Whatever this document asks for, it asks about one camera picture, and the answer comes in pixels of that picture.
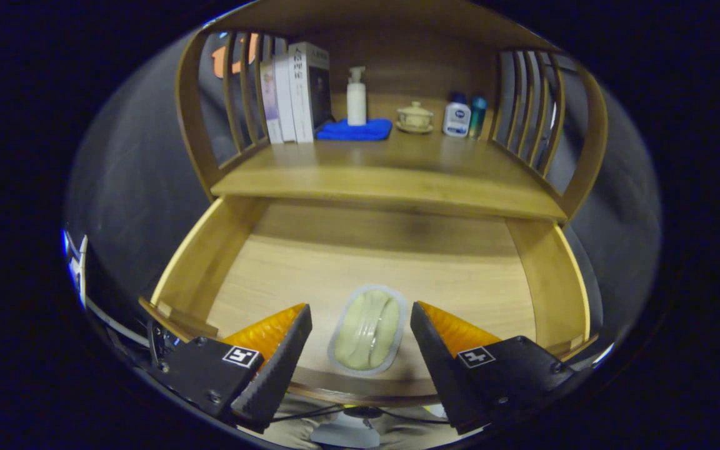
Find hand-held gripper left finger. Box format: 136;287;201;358
147;303;314;434

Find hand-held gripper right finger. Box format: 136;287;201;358
410;301;586;436

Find pale green plastic pack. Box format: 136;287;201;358
327;284;409;376

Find wooden drawer with black knob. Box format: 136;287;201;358
138;195;599;418

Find wooden countertop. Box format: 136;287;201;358
210;119;568;223

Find brown wooden cabinet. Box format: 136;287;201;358
176;0;609;223

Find person's beige trousers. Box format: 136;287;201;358
244;400;479;450

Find black backdrop cloth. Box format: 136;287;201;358
63;25;664;351

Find white bottle with blue cap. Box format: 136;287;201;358
442;92;472;138

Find folded blue cloth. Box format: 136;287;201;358
316;118;393;142

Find beige lidded ceramic cup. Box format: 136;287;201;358
396;101;434;134

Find slim teal bottle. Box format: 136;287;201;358
469;95;488;138

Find thin pale purple book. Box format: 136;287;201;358
260;61;284;144

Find thin white book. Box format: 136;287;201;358
272;53;298;143

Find thick white book dark cover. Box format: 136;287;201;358
287;42;334;144

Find white pump bottle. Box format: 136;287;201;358
346;66;368;126

